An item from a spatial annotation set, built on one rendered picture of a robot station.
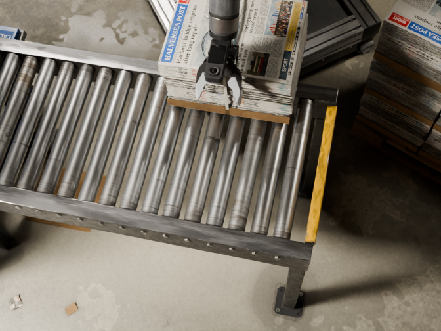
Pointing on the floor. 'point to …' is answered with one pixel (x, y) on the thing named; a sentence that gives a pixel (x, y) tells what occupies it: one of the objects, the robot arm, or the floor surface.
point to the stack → (406, 85)
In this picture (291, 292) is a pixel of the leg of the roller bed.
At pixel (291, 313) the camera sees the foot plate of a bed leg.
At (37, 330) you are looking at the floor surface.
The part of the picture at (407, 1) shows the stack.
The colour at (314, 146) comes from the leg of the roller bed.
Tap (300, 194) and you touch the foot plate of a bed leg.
